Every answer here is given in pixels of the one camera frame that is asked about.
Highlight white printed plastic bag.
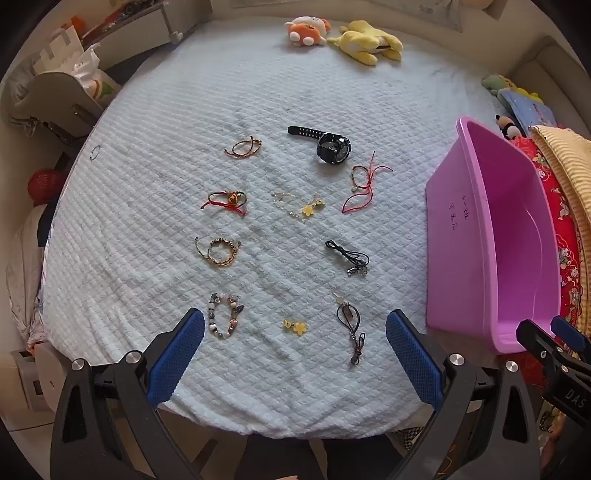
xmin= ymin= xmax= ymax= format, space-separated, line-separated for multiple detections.
xmin=71 ymin=43 xmax=122 ymax=100

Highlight yellow striped blanket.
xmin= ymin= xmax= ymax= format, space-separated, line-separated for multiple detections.
xmin=528 ymin=124 xmax=591 ymax=224

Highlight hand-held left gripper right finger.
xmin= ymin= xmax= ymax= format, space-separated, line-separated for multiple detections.
xmin=385 ymin=309 xmax=542 ymax=480

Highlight black cord necklace silver pendant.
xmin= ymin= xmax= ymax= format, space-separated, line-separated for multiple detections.
xmin=324 ymin=239 xmax=370 ymax=277

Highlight red round object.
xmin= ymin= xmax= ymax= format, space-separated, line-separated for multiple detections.
xmin=27 ymin=169 xmax=68 ymax=206

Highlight red string bracelet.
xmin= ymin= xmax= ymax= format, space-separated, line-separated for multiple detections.
xmin=342 ymin=151 xmax=393 ymax=214

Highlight gold chain with yellow flower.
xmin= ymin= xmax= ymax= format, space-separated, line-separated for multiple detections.
xmin=271 ymin=191 xmax=324 ymax=223

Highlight blue printed pillow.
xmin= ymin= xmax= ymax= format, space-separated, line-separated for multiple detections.
xmin=498 ymin=89 xmax=562 ymax=133

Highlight thin braided cord bracelet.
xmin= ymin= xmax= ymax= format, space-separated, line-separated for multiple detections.
xmin=224 ymin=136 xmax=263 ymax=159

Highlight red cord bracelet with charm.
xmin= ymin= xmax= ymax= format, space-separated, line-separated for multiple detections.
xmin=200 ymin=190 xmax=248 ymax=217

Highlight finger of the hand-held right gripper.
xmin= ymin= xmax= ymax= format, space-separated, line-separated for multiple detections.
xmin=551 ymin=316 xmax=591 ymax=364
xmin=516 ymin=319 xmax=571 ymax=370

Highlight thick braided multicolour bracelet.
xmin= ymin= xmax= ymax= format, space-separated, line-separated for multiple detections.
xmin=194 ymin=236 xmax=243 ymax=267

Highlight chunky beaded bracelet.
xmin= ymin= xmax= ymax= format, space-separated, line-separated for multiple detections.
xmin=206 ymin=292 xmax=245 ymax=340

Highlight row of small toys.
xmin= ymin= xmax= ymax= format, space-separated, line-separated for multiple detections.
xmin=98 ymin=0 xmax=168 ymax=34

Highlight grey padded bed frame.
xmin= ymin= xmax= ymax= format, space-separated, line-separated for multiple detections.
xmin=502 ymin=36 xmax=591 ymax=139

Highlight red printed blanket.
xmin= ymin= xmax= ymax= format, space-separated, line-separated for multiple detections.
xmin=512 ymin=136 xmax=591 ymax=333

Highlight panda plush toy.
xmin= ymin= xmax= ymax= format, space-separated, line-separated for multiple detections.
xmin=495 ymin=114 xmax=525 ymax=140

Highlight black wrist watch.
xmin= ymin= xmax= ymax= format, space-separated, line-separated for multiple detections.
xmin=287 ymin=125 xmax=353 ymax=164

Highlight printed grey bed bumper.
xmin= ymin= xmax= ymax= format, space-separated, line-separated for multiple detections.
xmin=232 ymin=0 xmax=463 ymax=34

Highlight light blue quilted bedspread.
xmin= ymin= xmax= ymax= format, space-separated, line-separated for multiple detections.
xmin=39 ymin=18 xmax=513 ymax=439

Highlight pink plastic bin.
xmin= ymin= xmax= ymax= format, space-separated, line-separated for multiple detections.
xmin=425 ymin=116 xmax=562 ymax=355

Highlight orange and white plush toy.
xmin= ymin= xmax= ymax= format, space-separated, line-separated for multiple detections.
xmin=287 ymin=17 xmax=332 ymax=48

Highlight white wall shelf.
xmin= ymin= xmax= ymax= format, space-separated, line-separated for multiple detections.
xmin=84 ymin=0 xmax=186 ymax=62

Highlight green and yellow plush toy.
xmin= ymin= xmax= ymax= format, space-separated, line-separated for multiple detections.
xmin=481 ymin=74 xmax=546 ymax=105

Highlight grey wooden furniture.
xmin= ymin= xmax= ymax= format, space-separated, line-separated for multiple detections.
xmin=0 ymin=68 xmax=106 ymax=140

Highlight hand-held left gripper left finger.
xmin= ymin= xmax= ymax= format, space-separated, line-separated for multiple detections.
xmin=50 ymin=307 xmax=218 ymax=480

